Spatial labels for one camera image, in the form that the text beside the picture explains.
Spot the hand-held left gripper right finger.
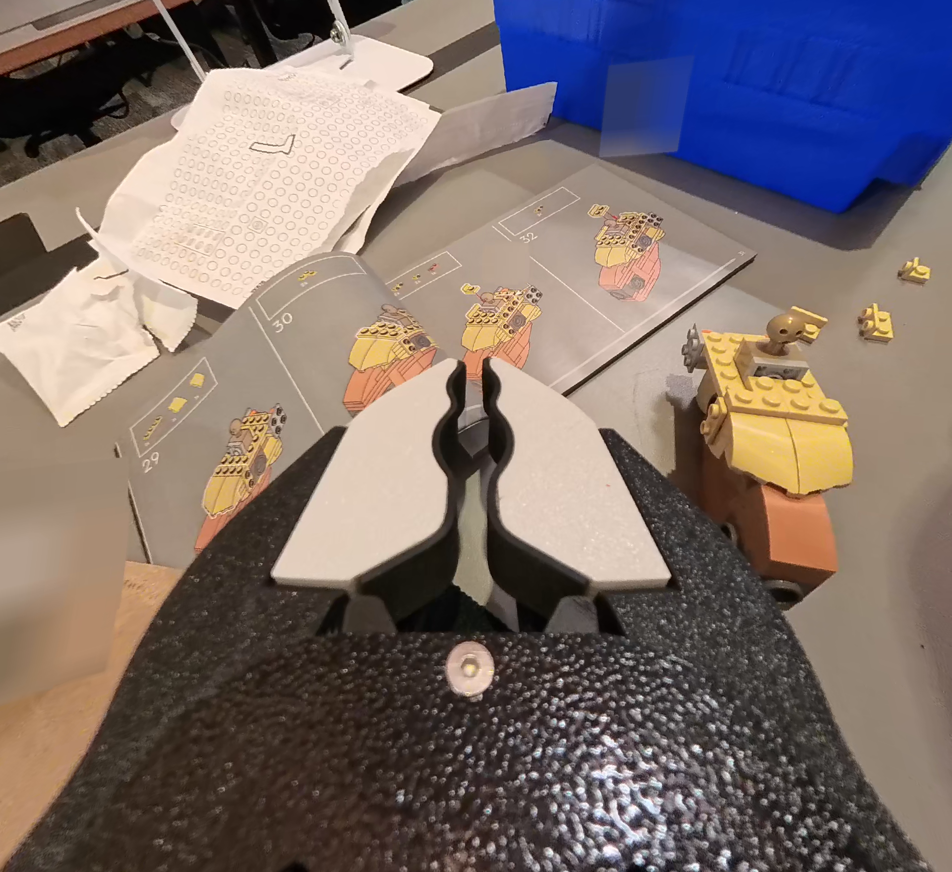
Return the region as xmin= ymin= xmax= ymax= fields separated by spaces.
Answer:
xmin=483 ymin=356 xmax=675 ymax=634

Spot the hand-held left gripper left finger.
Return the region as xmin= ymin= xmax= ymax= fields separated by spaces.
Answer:
xmin=270 ymin=357 xmax=468 ymax=634

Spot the tan and brown brick model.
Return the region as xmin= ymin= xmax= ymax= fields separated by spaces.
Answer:
xmin=665 ymin=305 xmax=855 ymax=609

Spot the grey brick instruction booklet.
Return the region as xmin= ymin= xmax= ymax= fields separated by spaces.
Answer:
xmin=115 ymin=162 xmax=758 ymax=568

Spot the blue plastic bin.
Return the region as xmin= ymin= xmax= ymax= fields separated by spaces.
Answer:
xmin=476 ymin=0 xmax=952 ymax=215

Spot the grey desk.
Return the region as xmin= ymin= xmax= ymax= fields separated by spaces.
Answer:
xmin=0 ymin=0 xmax=952 ymax=872

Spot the large white printed paper bag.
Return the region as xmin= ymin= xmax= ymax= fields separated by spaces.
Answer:
xmin=97 ymin=67 xmax=440 ymax=309

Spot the small white paper bag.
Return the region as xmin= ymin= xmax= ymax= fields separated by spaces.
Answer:
xmin=0 ymin=210 xmax=198 ymax=427

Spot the grey paper sheet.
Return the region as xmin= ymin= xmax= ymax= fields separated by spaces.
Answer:
xmin=402 ymin=82 xmax=557 ymax=185

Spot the brown cardboard sheet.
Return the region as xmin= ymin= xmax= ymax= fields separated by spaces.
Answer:
xmin=0 ymin=561 xmax=183 ymax=872

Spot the white stand base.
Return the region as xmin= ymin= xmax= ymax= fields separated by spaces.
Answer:
xmin=104 ymin=0 xmax=434 ymax=133

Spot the black office chair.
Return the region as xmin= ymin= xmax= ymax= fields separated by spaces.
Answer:
xmin=0 ymin=65 xmax=131 ymax=159

